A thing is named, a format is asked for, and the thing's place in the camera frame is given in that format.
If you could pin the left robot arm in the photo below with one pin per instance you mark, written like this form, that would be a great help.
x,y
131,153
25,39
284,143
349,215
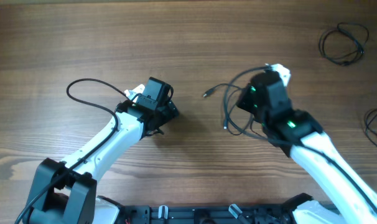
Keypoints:
x,y
66,191

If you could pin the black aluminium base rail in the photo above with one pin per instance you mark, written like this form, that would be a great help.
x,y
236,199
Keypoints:
x,y
258,214

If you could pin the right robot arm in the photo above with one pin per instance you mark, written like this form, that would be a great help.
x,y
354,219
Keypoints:
x,y
301,137

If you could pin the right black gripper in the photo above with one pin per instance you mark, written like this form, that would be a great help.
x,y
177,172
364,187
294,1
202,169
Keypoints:
x,y
244,101

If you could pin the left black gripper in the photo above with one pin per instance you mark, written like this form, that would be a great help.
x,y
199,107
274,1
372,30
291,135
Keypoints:
x,y
168,111

